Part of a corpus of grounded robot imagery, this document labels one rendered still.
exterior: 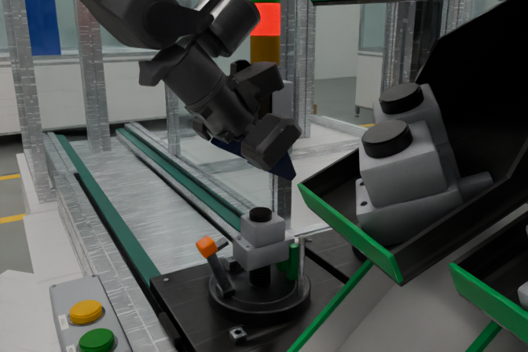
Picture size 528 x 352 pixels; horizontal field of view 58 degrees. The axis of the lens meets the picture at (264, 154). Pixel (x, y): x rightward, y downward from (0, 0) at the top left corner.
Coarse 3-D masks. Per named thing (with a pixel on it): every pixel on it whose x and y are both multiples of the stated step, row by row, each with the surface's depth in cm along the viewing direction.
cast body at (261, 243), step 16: (256, 208) 63; (240, 224) 63; (256, 224) 60; (272, 224) 61; (240, 240) 63; (256, 240) 60; (272, 240) 61; (288, 240) 63; (240, 256) 62; (256, 256) 61; (272, 256) 62; (288, 256) 64
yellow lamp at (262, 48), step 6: (252, 36) 76; (258, 36) 75; (264, 36) 75; (270, 36) 75; (276, 36) 76; (252, 42) 76; (258, 42) 76; (264, 42) 75; (270, 42) 76; (276, 42) 76; (252, 48) 77; (258, 48) 76; (264, 48) 76; (270, 48) 76; (276, 48) 76; (252, 54) 77; (258, 54) 76; (264, 54) 76; (270, 54) 76; (276, 54) 77; (252, 60) 77; (258, 60) 76; (264, 60) 76; (270, 60) 76; (276, 60) 77
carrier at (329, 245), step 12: (312, 240) 81; (324, 240) 81; (336, 240) 81; (312, 252) 77; (324, 252) 77; (336, 252) 77; (348, 252) 77; (360, 252) 75; (324, 264) 75; (336, 264) 74; (348, 264) 74; (360, 264) 74; (336, 276) 72; (348, 276) 70
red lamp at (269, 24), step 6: (258, 6) 74; (264, 6) 74; (270, 6) 74; (276, 6) 75; (264, 12) 74; (270, 12) 74; (276, 12) 75; (264, 18) 74; (270, 18) 75; (276, 18) 75; (258, 24) 75; (264, 24) 75; (270, 24) 75; (276, 24) 75; (258, 30) 75; (264, 30) 75; (270, 30) 75; (276, 30) 76
